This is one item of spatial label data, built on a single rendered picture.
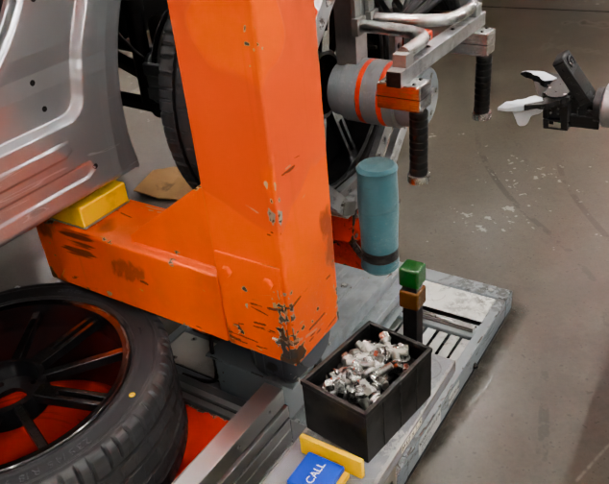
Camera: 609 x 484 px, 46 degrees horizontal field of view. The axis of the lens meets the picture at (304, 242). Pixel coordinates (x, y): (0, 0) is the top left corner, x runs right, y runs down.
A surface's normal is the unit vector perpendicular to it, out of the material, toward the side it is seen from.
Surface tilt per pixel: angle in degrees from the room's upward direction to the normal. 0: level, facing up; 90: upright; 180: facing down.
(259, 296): 90
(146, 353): 0
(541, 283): 0
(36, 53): 90
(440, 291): 0
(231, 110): 90
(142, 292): 90
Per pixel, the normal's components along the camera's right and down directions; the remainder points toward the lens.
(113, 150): 0.84, 0.22
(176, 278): -0.54, 0.48
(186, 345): -0.09, -0.84
